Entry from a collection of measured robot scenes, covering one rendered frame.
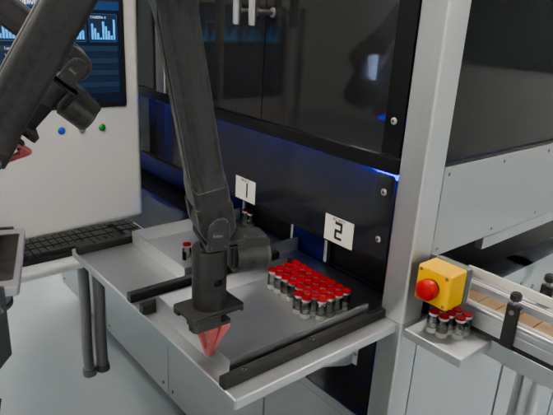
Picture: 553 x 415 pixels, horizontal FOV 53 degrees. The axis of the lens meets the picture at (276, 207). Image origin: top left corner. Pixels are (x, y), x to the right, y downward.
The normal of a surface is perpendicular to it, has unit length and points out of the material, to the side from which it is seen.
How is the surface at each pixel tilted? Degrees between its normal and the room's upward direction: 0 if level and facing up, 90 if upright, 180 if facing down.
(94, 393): 0
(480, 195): 90
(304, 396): 90
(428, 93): 90
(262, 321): 0
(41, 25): 93
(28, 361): 0
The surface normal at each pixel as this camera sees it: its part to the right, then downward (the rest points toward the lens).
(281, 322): 0.05, -0.94
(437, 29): -0.77, 0.18
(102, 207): 0.64, 0.29
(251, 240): 0.41, 0.41
